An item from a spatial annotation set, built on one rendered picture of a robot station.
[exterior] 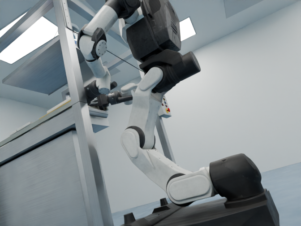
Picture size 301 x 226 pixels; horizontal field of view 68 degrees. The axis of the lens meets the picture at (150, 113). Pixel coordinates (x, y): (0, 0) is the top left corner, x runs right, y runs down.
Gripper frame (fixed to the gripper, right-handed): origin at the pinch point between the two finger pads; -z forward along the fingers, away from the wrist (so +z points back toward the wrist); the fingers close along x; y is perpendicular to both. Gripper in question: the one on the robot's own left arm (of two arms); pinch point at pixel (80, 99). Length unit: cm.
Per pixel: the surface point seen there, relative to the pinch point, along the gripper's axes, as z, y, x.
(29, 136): -39.6, -14.3, 11.1
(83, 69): -5.3, 12.1, -28.0
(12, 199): -71, -14, 45
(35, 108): -389, 180, -183
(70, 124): -2.3, -9.0, 16.7
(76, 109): 11.4, -13.2, 13.4
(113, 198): -311, 297, 68
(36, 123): -31.6, -13.1, 5.0
